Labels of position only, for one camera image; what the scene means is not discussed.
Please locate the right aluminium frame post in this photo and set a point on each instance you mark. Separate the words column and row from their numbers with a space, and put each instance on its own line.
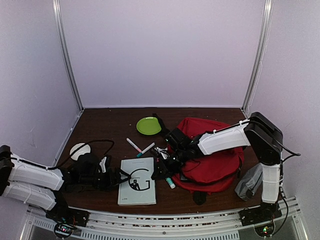
column 257, row 64

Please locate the left aluminium frame post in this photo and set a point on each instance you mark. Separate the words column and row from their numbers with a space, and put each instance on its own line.
column 65, row 53

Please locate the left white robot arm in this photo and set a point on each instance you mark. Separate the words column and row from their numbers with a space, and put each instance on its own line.
column 43, row 186

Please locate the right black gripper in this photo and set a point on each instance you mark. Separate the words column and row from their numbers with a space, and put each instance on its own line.
column 165, row 171

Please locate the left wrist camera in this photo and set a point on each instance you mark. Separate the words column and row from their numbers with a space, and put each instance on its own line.
column 104, row 164

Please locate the green plate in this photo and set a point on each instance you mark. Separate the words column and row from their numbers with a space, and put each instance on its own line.
column 148, row 126

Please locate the white and black bowl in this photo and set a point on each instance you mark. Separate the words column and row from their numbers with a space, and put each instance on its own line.
column 79, row 149

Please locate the aluminium frame post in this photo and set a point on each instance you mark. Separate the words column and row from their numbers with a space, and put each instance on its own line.
column 257, row 64
column 65, row 53

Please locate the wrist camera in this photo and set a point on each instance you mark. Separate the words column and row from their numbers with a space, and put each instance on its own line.
column 104, row 164
column 158, row 152

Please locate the white teal marker pen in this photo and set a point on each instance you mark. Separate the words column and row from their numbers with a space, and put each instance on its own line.
column 145, row 150

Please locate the white pink marker pen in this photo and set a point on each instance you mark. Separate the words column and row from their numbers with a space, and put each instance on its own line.
column 133, row 145

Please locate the white glue stick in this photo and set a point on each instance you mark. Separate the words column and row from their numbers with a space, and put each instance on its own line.
column 170, row 182

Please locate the red backpack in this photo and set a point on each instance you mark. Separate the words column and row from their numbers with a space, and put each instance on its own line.
column 201, row 174

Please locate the grey pencil case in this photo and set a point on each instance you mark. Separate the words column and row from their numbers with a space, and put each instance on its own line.
column 250, row 182

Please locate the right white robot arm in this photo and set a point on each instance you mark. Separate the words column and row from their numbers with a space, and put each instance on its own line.
column 265, row 140

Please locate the grey G book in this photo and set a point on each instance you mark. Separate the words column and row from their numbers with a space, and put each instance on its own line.
column 139, row 189

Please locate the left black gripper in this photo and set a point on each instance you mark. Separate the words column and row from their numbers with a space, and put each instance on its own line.
column 112, row 184

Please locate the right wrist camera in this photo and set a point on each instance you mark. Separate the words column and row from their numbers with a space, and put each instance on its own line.
column 158, row 152

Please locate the front aluminium rail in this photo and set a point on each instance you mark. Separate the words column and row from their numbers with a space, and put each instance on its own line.
column 219, row 225

